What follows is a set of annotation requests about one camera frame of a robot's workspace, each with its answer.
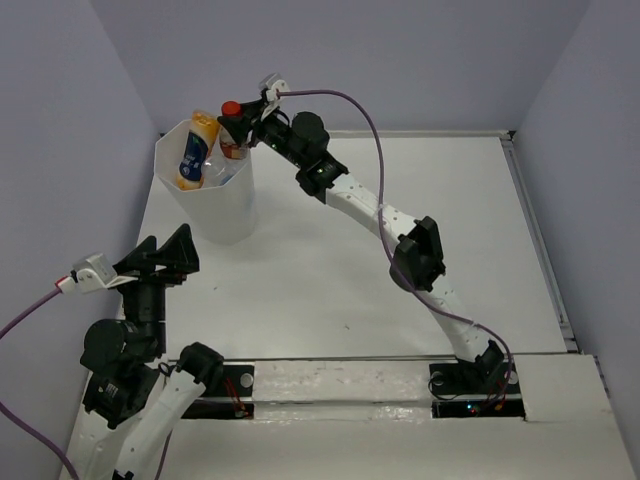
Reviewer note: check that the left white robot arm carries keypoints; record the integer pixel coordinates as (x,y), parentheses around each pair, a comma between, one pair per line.
(131,403)

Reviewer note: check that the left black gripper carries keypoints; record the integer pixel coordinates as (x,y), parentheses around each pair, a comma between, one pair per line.
(180,251)

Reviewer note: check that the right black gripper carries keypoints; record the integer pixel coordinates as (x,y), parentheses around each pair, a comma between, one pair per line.
(238,126)

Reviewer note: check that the orange juice bottle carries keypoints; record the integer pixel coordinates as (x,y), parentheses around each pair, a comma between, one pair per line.
(202,135)

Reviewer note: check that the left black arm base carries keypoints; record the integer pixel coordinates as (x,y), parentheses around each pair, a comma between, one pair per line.
(231,399)

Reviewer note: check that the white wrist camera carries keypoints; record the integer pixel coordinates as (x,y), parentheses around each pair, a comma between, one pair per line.
(90,274)
(270,89)

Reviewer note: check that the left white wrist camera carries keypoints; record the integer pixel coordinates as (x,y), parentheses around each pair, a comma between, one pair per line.
(90,274)

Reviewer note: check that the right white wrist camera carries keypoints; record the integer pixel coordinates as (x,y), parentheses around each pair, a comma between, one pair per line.
(270,89)

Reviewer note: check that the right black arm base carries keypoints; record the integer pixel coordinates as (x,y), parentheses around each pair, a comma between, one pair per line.
(456,398)

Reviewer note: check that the clear bottle blue label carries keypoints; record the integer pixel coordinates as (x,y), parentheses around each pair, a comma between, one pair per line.
(219,169)

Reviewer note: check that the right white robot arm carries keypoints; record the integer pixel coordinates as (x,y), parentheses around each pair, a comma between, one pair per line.
(413,246)

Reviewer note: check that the white octagonal plastic bin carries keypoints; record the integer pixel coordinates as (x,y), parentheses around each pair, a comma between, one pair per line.
(223,214)

